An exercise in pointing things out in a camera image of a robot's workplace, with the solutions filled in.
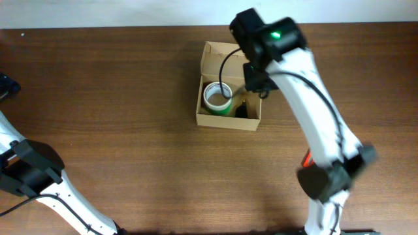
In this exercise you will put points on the black glue bottle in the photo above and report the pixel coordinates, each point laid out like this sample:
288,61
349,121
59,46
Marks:
241,111

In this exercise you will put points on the orange utility knife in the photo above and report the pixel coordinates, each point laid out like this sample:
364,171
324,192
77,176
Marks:
308,159

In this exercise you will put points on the brown cardboard box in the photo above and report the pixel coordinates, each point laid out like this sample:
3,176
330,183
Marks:
213,55

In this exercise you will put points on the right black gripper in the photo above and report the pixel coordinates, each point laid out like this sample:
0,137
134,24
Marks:
252,84

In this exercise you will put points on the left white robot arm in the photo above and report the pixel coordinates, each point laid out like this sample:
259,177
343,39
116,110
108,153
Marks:
35,170

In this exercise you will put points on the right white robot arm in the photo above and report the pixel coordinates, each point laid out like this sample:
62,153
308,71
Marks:
279,53

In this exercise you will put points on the green tape roll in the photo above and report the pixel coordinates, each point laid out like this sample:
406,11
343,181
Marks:
221,110

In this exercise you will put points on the white tape roll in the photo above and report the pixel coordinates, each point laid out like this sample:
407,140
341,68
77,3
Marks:
217,93

